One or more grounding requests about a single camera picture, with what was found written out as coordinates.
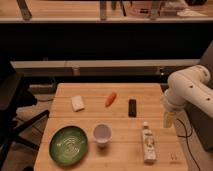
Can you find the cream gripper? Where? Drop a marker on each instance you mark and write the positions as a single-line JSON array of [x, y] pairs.
[[168, 119]]

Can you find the orange carrot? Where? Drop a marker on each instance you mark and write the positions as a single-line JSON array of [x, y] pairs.
[[110, 99]]

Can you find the black remote control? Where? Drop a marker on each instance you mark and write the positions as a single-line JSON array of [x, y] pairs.
[[132, 109]]

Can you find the long wooden bench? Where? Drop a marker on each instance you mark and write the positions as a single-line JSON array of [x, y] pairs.
[[101, 67]]

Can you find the white sponge block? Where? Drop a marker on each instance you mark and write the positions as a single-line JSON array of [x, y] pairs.
[[77, 103]]

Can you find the white paper cup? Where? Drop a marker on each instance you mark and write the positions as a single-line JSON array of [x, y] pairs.
[[102, 134]]

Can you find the white lotion bottle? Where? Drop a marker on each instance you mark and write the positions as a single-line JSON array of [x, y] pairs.
[[148, 144]]

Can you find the black office chair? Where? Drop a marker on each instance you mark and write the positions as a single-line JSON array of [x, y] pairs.
[[14, 94]]

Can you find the green ceramic bowl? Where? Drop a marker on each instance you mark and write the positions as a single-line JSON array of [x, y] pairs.
[[68, 145]]

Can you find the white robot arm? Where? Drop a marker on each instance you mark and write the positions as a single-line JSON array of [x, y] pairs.
[[187, 86]]

